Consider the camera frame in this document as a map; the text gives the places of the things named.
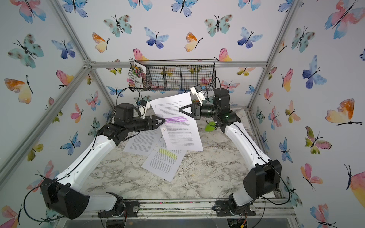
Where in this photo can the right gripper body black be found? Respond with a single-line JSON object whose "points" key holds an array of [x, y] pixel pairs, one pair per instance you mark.
{"points": [[208, 112]]}

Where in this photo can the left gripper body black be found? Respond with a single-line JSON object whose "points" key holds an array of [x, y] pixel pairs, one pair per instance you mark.
{"points": [[139, 125]]}

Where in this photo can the purple highlighted document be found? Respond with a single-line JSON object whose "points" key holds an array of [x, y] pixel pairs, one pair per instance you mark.
{"points": [[179, 131]]}

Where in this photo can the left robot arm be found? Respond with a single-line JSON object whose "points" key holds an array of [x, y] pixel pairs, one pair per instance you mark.
{"points": [[63, 195]]}

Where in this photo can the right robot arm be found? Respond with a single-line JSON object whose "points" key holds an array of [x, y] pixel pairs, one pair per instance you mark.
{"points": [[264, 174]]}

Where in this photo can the green toy trowel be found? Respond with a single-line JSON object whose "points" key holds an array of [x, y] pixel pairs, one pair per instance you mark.
{"points": [[210, 126]]}

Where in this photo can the plain text document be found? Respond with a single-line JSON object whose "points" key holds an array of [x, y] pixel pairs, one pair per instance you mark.
{"points": [[144, 143]]}

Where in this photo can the yellow highlighted document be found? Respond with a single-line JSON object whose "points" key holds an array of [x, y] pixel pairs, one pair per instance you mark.
{"points": [[162, 162]]}

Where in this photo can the seed packet in basket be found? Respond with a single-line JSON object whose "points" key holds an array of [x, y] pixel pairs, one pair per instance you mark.
{"points": [[139, 74]]}

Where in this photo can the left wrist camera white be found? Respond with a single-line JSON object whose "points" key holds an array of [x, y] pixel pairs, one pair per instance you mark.
{"points": [[143, 107]]}

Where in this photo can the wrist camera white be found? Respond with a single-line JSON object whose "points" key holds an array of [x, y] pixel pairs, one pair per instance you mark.
{"points": [[143, 107], [198, 91]]}

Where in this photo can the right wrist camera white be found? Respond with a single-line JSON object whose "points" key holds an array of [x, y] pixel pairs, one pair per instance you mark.
{"points": [[198, 91]]}

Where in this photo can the black wire basket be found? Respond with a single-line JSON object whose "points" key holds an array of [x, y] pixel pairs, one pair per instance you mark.
{"points": [[176, 75]]}

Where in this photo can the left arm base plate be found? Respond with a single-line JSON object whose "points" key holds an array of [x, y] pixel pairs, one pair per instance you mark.
{"points": [[126, 209]]}

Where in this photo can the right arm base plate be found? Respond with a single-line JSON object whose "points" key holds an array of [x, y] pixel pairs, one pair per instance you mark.
{"points": [[225, 208]]}

